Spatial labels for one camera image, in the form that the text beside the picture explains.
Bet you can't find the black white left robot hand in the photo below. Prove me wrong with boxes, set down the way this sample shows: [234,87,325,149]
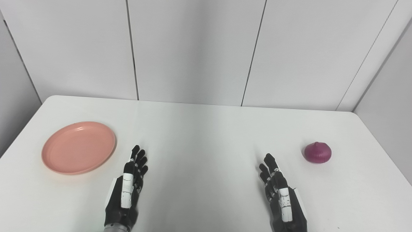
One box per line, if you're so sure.
[104,145,149,231]

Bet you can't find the purple red onion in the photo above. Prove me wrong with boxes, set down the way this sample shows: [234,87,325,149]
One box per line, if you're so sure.
[304,142,332,164]

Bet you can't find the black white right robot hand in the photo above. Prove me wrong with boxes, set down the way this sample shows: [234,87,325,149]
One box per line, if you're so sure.
[259,153,308,232]

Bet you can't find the pink round plate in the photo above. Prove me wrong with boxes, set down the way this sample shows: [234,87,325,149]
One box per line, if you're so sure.
[41,121,117,175]

